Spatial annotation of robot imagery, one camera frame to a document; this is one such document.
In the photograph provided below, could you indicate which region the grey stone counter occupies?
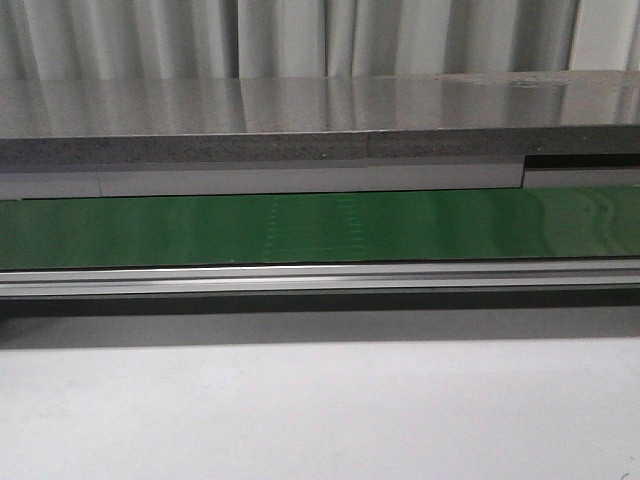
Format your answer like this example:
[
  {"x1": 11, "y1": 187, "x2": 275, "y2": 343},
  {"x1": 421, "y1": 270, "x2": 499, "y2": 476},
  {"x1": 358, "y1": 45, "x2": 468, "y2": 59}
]
[{"x1": 0, "y1": 69, "x2": 640, "y2": 201}]

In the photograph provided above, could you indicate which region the green conveyor belt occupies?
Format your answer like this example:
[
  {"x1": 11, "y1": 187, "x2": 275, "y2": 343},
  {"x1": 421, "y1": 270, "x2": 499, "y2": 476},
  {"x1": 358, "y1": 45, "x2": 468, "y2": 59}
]
[{"x1": 1, "y1": 186, "x2": 639, "y2": 270}]

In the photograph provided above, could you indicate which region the white pleated curtain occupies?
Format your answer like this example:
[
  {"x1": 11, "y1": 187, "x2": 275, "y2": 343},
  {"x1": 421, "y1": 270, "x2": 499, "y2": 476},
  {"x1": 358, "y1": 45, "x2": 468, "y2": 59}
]
[{"x1": 1, "y1": 1, "x2": 639, "y2": 80}]

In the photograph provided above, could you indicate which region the aluminium conveyor side rail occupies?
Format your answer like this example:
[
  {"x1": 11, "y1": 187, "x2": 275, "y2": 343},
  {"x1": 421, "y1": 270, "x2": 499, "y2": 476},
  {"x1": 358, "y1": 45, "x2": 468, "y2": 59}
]
[{"x1": 1, "y1": 258, "x2": 639, "y2": 299}]

